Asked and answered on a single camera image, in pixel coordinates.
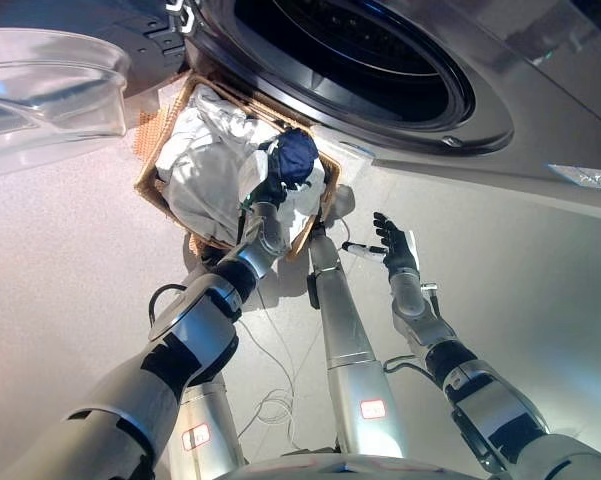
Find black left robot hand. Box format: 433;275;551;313
248;140;290;207

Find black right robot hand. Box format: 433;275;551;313
341;211;417;275

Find dark blue garment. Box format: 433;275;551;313
266;128;322;187

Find white clothes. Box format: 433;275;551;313
154;83;327;249

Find woven wicker laundry basket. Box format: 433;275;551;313
133;73;343;264

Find grey front-load washing machine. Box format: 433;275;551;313
178;0;601;224

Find round washing machine door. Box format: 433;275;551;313
0;0;192;181

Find silver right robot leg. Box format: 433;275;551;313
305;217;411;459

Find white energy label sticker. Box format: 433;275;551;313
547;162;601;190

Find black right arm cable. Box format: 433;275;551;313
381;353;434;377

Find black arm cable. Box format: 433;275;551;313
146;282;188;329
381;353;434;377

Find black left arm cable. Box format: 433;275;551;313
146;282;188;329

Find thin white floor cable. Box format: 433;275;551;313
237;212;354;451

